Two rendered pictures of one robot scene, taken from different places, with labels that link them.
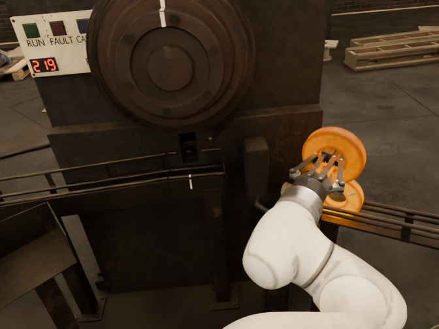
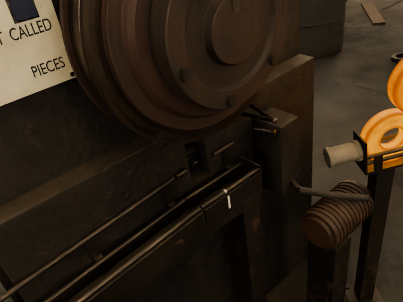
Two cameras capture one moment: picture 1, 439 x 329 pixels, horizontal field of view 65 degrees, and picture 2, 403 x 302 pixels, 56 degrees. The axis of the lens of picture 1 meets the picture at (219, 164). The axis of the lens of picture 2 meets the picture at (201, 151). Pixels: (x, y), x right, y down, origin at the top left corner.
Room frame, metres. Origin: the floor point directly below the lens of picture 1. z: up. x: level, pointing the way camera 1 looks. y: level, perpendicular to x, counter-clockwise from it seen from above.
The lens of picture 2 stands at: (0.42, 0.54, 1.30)
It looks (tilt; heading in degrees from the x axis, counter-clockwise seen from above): 33 degrees down; 325
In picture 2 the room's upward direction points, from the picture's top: 10 degrees counter-clockwise
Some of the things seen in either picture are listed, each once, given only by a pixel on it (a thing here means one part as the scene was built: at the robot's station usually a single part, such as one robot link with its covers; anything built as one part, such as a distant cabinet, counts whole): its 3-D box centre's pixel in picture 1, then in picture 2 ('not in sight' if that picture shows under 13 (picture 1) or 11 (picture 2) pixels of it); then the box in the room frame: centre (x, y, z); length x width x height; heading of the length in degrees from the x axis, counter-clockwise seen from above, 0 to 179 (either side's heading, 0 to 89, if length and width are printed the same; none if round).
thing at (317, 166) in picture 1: (316, 169); not in sight; (0.66, -0.23, 0.92); 0.11 x 0.01 x 0.04; 147
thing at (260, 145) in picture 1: (255, 170); (276, 152); (1.02, -0.13, 0.68); 0.11 x 0.08 x 0.24; 0
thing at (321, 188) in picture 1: (311, 187); not in sight; (0.59, -0.20, 0.92); 0.09 x 0.08 x 0.07; 145
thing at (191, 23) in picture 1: (170, 66); (226, 27); (0.91, 0.11, 1.11); 0.28 x 0.06 x 0.28; 90
